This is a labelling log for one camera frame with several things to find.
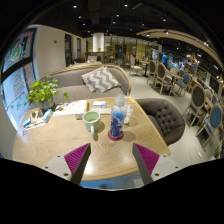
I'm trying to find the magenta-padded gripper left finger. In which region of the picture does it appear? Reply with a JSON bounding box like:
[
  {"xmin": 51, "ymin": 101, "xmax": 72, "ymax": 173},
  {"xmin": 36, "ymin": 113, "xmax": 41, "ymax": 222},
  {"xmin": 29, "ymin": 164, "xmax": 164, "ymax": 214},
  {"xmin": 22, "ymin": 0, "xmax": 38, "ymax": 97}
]
[{"xmin": 42, "ymin": 143, "xmax": 92, "ymax": 186}]

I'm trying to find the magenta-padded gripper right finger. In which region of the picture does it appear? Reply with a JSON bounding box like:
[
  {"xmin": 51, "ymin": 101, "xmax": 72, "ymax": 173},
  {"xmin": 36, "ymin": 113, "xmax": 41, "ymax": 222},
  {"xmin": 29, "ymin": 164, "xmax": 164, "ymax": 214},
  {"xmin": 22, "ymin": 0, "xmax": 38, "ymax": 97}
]
[{"xmin": 131, "ymin": 143, "xmax": 184, "ymax": 186}]

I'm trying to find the clear blue-label water bottle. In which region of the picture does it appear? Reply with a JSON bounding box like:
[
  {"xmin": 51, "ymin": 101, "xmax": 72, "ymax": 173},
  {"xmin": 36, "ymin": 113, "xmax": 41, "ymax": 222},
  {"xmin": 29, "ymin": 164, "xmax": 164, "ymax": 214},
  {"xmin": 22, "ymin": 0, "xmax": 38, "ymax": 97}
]
[{"xmin": 108, "ymin": 93, "xmax": 128, "ymax": 140}]

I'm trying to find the pale green mug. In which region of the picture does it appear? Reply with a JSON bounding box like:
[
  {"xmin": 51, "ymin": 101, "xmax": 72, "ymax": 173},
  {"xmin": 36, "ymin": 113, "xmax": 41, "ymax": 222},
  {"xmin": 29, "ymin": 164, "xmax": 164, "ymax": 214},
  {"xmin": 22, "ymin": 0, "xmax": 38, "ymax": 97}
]
[{"xmin": 82, "ymin": 110, "xmax": 102, "ymax": 136}]

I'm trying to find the dark grey tufted armchair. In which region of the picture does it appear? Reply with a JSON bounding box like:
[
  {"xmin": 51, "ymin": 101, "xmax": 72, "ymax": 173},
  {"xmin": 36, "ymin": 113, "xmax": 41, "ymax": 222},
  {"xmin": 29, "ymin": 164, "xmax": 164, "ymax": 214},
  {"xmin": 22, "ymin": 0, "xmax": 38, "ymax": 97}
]
[{"xmin": 135, "ymin": 98, "xmax": 186, "ymax": 147}]

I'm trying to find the white and orange box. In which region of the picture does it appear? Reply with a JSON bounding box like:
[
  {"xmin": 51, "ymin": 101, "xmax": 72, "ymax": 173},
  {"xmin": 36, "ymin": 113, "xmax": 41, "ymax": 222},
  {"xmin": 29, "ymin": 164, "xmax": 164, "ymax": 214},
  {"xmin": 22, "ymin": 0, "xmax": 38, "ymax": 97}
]
[{"xmin": 74, "ymin": 99, "xmax": 88, "ymax": 120}]

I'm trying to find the white printed booklet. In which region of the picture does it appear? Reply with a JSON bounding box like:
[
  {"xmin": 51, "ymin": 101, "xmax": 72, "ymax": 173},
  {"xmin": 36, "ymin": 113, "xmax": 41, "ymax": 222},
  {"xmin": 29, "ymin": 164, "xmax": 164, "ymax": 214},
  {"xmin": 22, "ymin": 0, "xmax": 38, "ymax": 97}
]
[{"xmin": 53, "ymin": 99, "xmax": 84, "ymax": 116}]

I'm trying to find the white paper sheet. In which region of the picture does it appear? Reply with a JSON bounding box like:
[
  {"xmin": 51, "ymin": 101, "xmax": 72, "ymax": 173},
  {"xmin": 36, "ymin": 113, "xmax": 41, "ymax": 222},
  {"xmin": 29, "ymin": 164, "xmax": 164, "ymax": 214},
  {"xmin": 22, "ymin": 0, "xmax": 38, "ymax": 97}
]
[{"xmin": 90, "ymin": 107, "xmax": 113, "ymax": 115}]

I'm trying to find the brown cardboard stand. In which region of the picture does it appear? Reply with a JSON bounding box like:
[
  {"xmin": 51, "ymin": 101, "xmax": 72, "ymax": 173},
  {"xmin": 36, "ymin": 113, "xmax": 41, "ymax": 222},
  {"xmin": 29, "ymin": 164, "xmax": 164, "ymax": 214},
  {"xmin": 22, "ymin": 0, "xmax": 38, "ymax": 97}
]
[{"xmin": 29, "ymin": 109, "xmax": 43, "ymax": 125}]

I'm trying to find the small white and blue box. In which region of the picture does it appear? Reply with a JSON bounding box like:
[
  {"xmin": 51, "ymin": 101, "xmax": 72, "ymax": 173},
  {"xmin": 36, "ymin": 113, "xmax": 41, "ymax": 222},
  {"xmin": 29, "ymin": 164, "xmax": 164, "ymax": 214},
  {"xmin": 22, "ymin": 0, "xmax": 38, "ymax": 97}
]
[{"xmin": 92, "ymin": 100, "xmax": 108, "ymax": 108}]

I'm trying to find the green potted plant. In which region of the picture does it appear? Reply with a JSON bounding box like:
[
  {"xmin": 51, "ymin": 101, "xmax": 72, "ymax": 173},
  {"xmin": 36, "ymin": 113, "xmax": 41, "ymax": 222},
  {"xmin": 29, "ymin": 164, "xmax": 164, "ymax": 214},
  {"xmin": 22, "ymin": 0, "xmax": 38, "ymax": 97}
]
[{"xmin": 27, "ymin": 74, "xmax": 69, "ymax": 113}]

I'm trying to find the group of dining chairs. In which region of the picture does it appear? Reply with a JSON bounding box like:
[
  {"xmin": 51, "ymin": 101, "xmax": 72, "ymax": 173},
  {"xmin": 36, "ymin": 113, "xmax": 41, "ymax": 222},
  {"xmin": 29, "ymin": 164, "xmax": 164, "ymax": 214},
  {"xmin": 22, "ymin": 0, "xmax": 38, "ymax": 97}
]
[{"xmin": 128, "ymin": 53, "xmax": 224, "ymax": 151}]

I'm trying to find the grey curved sofa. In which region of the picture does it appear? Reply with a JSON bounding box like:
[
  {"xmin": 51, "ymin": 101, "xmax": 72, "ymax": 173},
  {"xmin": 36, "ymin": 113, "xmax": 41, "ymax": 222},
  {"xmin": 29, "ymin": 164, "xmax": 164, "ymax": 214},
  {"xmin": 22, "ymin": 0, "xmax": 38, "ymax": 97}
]
[{"xmin": 41, "ymin": 61, "xmax": 133, "ymax": 104}]

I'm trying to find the grey chevron cushion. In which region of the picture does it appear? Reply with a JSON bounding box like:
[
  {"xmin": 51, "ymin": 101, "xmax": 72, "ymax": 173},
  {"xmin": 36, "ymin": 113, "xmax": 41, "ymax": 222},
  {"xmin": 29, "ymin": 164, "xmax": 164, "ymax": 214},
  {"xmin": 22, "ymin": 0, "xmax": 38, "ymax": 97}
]
[{"xmin": 81, "ymin": 65, "xmax": 122, "ymax": 94}]

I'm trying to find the person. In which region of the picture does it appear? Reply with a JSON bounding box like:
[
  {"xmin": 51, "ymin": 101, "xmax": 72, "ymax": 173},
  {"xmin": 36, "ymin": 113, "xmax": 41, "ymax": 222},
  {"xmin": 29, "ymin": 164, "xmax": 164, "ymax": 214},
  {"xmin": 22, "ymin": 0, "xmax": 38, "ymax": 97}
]
[{"xmin": 161, "ymin": 52, "xmax": 170, "ymax": 69}]

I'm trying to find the window with colourful decals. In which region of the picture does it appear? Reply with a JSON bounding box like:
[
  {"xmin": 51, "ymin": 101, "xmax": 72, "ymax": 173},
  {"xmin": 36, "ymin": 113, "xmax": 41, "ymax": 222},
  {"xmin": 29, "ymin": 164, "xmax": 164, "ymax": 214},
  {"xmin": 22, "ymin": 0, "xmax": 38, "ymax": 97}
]
[{"xmin": 0, "ymin": 28, "xmax": 38, "ymax": 131}]

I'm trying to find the group of ceiling lights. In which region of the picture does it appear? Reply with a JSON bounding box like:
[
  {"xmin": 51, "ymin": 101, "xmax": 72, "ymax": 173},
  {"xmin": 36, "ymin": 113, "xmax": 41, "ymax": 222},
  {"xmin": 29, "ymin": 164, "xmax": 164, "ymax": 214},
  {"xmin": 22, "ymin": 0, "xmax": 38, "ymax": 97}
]
[{"xmin": 71, "ymin": 0, "xmax": 214, "ymax": 48}]

